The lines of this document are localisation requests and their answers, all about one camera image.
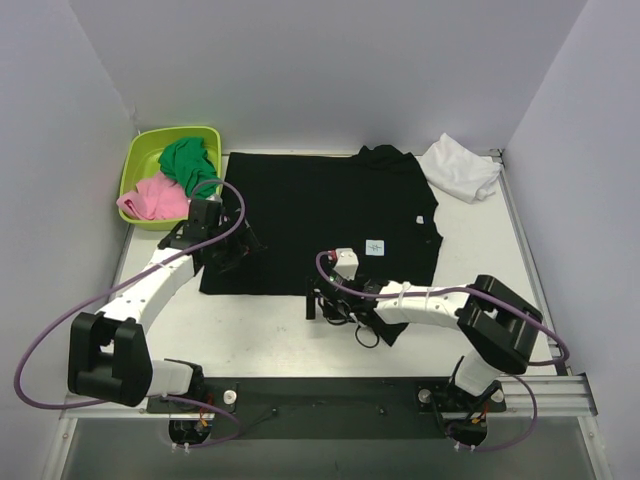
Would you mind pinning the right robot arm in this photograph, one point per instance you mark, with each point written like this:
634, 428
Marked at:
500, 326

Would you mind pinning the pink t-shirt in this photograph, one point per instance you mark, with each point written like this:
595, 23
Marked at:
155, 198

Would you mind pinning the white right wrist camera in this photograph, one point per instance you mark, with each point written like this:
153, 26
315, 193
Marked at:
345, 263

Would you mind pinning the white folded t-shirt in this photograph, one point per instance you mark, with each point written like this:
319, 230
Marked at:
459, 172

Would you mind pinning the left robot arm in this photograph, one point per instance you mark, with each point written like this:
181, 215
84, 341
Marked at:
109, 358

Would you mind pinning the black t-shirt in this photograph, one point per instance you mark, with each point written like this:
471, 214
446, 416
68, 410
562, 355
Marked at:
377, 203

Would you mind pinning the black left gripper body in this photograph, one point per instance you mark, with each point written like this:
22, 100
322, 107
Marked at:
240, 245

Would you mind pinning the green t-shirt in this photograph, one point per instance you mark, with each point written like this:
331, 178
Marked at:
186, 161

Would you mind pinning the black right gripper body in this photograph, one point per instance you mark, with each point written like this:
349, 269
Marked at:
311, 298

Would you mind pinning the lime green plastic tub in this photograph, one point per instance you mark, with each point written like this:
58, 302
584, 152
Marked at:
142, 162

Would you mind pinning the aluminium frame rail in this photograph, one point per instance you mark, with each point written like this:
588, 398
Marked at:
556, 396

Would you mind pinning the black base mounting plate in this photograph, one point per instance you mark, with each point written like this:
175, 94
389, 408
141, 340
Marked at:
400, 408

